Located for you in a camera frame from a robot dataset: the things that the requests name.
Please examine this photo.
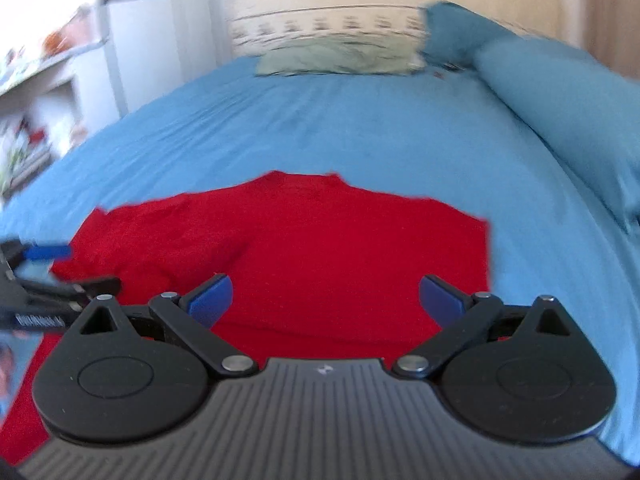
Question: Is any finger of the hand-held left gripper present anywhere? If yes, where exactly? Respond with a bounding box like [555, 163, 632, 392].
[0, 240, 72, 272]
[11, 277, 123, 307]

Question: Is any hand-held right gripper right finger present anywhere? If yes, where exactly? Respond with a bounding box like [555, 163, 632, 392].
[392, 274, 581, 379]

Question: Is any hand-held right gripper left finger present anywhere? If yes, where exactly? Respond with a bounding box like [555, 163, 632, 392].
[64, 274, 259, 377]

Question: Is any red shirt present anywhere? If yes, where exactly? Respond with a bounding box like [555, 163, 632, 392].
[0, 171, 493, 466]

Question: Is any white shelf unit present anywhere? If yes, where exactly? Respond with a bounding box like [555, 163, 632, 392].
[0, 0, 126, 206]

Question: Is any blue bed sheet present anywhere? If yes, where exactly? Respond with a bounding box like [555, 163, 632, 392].
[0, 55, 640, 466]

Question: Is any white cabinet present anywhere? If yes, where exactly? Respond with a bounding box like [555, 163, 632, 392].
[102, 0, 221, 116]

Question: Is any large blue pillow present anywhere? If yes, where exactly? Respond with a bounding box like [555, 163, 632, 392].
[422, 1, 640, 233]

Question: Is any pale green pillow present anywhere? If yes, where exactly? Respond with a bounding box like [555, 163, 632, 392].
[256, 36, 427, 77]

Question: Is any white patterned pillow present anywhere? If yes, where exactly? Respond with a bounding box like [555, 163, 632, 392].
[227, 4, 432, 58]

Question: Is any beige curtain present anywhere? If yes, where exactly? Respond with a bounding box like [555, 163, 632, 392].
[580, 0, 640, 81]

